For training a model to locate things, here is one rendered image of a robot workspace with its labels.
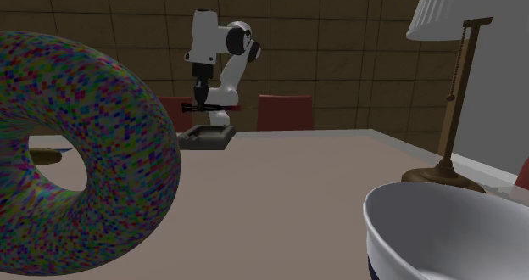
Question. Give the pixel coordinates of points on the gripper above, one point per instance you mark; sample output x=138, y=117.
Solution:
x=202, y=72

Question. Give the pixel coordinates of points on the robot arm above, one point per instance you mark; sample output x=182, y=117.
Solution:
x=204, y=39

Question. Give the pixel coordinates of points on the black thin rod object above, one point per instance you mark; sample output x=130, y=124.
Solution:
x=191, y=107

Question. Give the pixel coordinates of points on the dark grey square tray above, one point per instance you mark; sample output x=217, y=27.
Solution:
x=188, y=142

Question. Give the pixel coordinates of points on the blue flat object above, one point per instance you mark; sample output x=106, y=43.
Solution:
x=64, y=149

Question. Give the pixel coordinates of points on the brown oblong object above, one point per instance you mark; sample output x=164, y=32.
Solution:
x=43, y=156

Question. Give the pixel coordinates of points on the brown lamp with white shade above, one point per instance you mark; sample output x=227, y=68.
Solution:
x=456, y=105

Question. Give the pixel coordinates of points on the white bowl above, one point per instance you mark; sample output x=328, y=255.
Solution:
x=413, y=229

